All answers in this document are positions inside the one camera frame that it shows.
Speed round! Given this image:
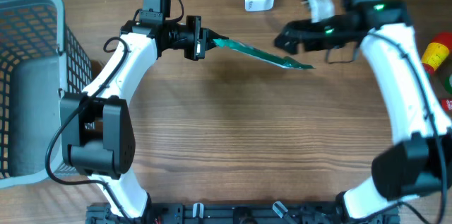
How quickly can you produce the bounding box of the green 3M gloves package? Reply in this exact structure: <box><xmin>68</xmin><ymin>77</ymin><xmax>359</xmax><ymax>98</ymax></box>
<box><xmin>213</xmin><ymin>38</ymin><xmax>314</xmax><ymax>70</ymax></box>

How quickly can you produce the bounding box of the red sriracha sauce bottle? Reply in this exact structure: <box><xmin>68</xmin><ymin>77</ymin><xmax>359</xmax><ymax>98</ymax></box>
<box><xmin>421</xmin><ymin>31</ymin><xmax>451</xmax><ymax>76</ymax></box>

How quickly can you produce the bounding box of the green lid jar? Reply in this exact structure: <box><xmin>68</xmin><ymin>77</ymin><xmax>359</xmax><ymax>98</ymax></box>
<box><xmin>443</xmin><ymin>74</ymin><xmax>452</xmax><ymax>94</ymax></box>

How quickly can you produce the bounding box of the red candy bar wrapper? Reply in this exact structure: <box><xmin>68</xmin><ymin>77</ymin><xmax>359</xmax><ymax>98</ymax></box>
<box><xmin>440</xmin><ymin>99</ymin><xmax>452</xmax><ymax>112</ymax></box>

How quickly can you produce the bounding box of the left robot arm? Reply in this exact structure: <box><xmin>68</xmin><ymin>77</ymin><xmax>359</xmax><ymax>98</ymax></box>
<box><xmin>56</xmin><ymin>16</ymin><xmax>221</xmax><ymax>223</ymax></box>

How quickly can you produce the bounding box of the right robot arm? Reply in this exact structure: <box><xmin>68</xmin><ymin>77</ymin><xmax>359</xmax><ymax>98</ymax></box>
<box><xmin>274</xmin><ymin>0</ymin><xmax>451</xmax><ymax>222</ymax></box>

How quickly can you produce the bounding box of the grey plastic shopping basket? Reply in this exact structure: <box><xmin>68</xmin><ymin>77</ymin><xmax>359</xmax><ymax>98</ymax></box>
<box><xmin>1</xmin><ymin>0</ymin><xmax>93</xmax><ymax>189</ymax></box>

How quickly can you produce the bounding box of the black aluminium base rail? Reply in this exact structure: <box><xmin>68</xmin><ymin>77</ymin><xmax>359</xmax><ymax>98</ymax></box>
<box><xmin>85</xmin><ymin>201</ymin><xmax>401</xmax><ymax>224</ymax></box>

